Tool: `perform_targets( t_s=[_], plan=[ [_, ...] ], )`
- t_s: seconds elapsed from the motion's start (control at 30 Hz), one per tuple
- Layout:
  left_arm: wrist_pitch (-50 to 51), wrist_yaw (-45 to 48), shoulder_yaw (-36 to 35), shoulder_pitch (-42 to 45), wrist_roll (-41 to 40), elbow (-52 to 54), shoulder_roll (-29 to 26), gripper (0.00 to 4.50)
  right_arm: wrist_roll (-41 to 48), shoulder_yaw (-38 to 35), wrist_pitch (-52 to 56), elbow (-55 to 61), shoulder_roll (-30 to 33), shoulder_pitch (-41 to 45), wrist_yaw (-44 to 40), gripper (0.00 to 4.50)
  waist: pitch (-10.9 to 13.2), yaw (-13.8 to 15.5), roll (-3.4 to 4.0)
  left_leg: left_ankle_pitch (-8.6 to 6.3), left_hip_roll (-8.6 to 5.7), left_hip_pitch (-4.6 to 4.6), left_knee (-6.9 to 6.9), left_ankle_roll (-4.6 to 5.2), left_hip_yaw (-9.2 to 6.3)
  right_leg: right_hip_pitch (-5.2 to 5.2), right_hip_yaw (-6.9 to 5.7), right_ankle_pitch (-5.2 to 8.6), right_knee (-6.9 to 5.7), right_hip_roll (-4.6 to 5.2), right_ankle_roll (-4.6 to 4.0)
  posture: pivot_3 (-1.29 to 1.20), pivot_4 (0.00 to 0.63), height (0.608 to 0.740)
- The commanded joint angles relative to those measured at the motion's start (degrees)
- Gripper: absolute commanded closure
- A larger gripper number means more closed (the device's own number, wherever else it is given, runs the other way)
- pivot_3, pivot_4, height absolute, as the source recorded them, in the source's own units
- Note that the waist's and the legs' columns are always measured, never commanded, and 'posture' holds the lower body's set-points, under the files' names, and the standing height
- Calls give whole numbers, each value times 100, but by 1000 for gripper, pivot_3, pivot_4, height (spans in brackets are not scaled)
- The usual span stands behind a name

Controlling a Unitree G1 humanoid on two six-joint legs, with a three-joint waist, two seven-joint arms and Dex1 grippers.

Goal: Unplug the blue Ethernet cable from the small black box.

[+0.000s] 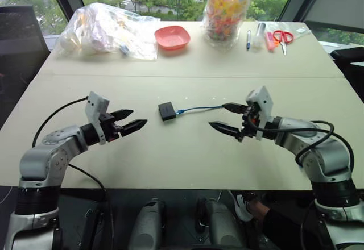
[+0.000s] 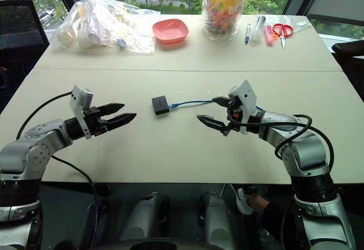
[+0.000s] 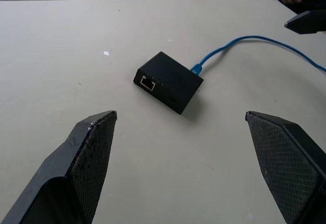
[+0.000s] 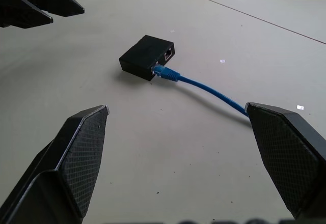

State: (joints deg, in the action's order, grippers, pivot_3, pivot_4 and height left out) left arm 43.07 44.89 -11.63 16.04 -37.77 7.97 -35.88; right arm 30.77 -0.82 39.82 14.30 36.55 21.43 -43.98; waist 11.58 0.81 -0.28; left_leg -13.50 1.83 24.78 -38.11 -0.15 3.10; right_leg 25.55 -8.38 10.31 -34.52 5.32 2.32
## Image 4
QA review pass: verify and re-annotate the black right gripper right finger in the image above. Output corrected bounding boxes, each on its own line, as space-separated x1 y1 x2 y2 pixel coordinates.
244 102 326 221

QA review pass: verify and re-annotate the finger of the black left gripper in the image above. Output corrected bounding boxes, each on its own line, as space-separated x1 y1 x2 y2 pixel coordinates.
0 0 55 30
26 0 86 18

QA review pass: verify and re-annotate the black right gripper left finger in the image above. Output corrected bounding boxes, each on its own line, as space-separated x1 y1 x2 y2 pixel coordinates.
0 104 111 224

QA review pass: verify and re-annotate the black network port box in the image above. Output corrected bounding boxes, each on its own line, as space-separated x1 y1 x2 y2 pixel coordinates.
118 34 176 82

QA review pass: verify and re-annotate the blue Ethernet cable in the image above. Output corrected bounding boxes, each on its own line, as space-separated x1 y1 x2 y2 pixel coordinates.
151 65 251 119

